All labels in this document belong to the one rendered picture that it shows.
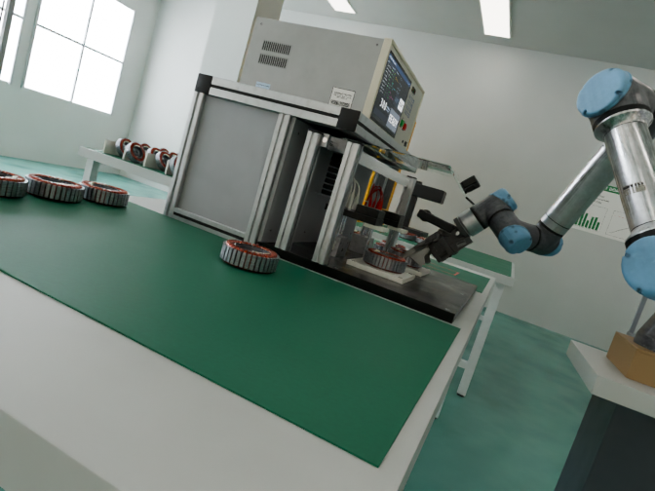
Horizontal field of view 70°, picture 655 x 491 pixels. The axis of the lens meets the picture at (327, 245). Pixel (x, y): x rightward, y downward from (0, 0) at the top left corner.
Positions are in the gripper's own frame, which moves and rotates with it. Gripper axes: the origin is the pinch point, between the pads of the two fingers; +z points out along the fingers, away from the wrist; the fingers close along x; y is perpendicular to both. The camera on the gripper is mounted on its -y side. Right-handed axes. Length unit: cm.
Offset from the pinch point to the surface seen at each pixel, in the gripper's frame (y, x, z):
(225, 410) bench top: 12, -110, -3
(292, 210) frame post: -19.0, -44.6, 6.7
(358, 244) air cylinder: -10.9, -3.7, 8.8
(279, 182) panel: -27, -44, 6
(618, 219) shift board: 57, 508, -140
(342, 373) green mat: 15, -93, -6
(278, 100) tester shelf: -42, -46, -5
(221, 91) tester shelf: -54, -46, 6
